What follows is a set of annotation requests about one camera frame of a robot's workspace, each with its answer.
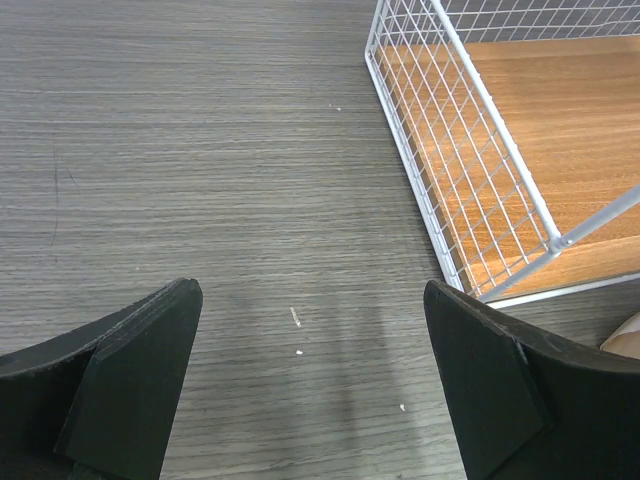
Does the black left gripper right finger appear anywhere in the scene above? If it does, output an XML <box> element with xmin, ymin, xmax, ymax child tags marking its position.
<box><xmin>423</xmin><ymin>280</ymin><xmax>639</xmax><ymax>479</ymax></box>

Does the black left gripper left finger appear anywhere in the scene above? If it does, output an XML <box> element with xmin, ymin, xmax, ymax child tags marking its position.
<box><xmin>1</xmin><ymin>278</ymin><xmax>203</xmax><ymax>479</ymax></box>

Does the brown paper roll with cartoon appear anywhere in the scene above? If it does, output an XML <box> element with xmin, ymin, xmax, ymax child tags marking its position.
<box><xmin>600</xmin><ymin>313</ymin><xmax>640</xmax><ymax>359</ymax></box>

